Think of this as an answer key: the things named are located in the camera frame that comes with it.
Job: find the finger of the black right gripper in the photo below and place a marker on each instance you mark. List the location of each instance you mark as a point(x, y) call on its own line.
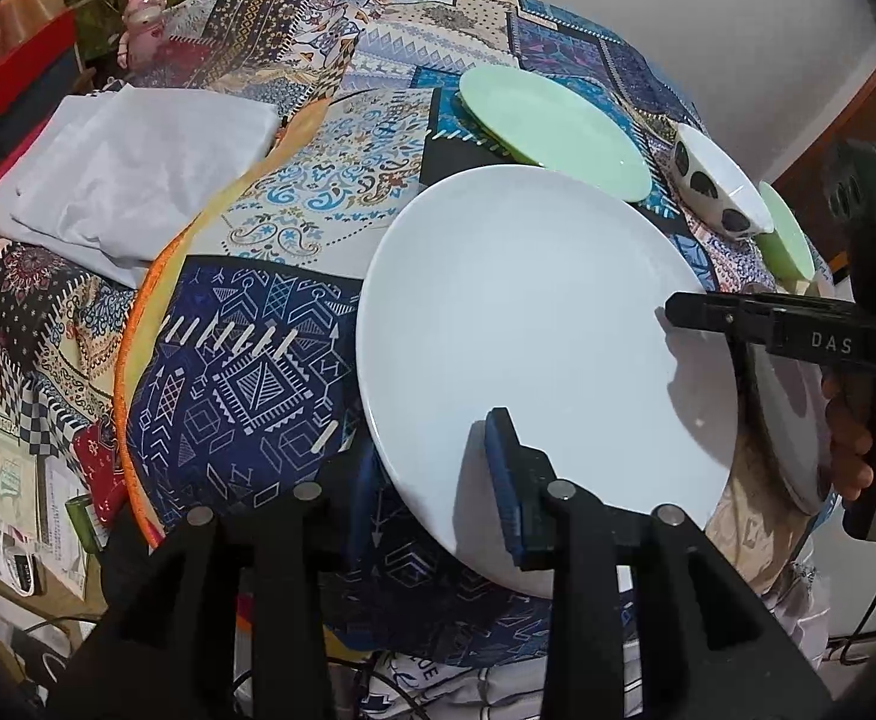
point(772, 319)

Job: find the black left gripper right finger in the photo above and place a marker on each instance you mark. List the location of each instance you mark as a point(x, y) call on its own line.
point(549, 524)

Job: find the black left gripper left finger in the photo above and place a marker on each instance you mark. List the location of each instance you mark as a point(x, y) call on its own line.
point(311, 549)

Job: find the mint green bowl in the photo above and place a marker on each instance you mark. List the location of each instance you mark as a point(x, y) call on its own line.
point(785, 250)

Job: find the white bowl with black spots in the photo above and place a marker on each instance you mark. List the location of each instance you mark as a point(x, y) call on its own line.
point(714, 187)

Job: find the white ceramic plate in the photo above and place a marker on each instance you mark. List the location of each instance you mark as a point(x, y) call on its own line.
point(518, 288)

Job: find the dark purple ceramic plate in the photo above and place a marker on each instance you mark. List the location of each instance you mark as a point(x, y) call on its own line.
point(793, 415)

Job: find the person's right hand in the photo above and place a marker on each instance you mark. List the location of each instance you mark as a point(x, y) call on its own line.
point(850, 441)

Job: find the colourful patchwork tablecloth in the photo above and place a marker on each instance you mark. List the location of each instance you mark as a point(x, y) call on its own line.
point(215, 373)

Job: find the dark wooden door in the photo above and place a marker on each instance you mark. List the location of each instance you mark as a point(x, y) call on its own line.
point(852, 113)

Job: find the mint green plate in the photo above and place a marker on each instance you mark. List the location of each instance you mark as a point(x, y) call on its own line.
point(548, 125)

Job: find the white folded cloth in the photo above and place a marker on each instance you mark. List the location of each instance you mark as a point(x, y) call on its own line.
point(114, 177)

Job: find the pink rabbit figurine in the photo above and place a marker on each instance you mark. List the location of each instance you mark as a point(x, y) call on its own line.
point(143, 33)

